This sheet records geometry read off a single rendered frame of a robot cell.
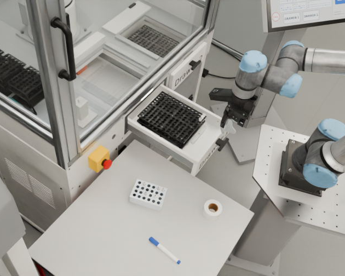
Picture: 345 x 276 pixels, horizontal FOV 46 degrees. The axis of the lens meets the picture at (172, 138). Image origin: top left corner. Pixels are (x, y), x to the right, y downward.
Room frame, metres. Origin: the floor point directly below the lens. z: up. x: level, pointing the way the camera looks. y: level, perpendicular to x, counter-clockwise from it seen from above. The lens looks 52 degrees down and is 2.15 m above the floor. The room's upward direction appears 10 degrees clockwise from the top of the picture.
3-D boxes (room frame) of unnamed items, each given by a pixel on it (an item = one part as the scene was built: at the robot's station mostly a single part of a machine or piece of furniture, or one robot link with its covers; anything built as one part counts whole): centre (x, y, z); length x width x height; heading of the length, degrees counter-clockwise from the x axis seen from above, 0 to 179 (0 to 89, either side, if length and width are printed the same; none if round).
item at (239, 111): (0.98, -0.21, 1.14); 0.09 x 0.08 x 0.12; 65
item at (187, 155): (1.09, 0.02, 0.86); 0.40 x 0.26 x 0.06; 64
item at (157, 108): (1.09, 0.02, 0.87); 0.22 x 0.18 x 0.06; 64
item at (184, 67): (1.42, -0.01, 0.87); 0.29 x 0.02 x 0.11; 154
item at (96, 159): (0.84, 0.25, 0.88); 0.07 x 0.05 x 0.07; 154
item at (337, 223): (1.02, -0.59, 0.70); 0.45 x 0.44 x 0.12; 83
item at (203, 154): (1.00, -0.16, 0.87); 0.29 x 0.02 x 0.11; 154
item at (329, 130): (1.01, -0.57, 1.02); 0.13 x 0.12 x 0.14; 165
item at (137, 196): (0.78, 0.05, 0.78); 0.12 x 0.08 x 0.04; 81
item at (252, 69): (0.98, -0.21, 1.30); 0.09 x 0.08 x 0.11; 75
